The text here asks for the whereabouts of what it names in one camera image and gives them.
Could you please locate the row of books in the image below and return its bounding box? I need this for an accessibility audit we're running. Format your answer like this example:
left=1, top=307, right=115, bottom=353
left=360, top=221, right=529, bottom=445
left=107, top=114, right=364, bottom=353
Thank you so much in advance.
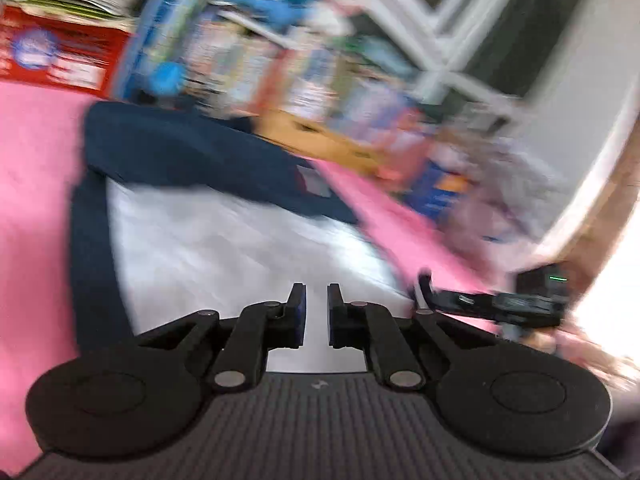
left=113, top=0, right=434, bottom=162

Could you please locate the wooden drawer organizer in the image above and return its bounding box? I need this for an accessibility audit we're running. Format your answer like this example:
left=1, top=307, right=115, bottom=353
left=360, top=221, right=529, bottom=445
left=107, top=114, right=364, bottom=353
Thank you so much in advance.
left=256, top=110, right=385, bottom=176

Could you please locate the blue plush ball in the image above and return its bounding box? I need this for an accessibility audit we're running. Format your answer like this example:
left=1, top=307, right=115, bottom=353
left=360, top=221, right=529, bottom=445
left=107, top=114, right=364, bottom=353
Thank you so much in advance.
left=148, top=62, right=186, bottom=98

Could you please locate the white and navy jacket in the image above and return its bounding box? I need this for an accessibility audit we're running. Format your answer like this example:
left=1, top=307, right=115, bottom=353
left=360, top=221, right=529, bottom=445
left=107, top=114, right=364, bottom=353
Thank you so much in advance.
left=70, top=101, right=411, bottom=373

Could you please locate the pink bunny towel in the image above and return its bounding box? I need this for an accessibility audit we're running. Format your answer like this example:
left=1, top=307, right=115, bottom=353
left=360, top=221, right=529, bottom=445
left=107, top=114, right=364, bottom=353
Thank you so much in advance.
left=1, top=81, right=485, bottom=474

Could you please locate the blue box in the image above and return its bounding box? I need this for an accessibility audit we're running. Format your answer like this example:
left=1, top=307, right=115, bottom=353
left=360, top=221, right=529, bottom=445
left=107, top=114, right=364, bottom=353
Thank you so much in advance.
left=402, top=158, right=470, bottom=222

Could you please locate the red plastic crate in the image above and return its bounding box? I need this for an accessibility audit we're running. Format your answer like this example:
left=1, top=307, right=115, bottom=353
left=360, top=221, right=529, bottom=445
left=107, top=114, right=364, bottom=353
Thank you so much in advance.
left=1, top=6, right=129, bottom=98

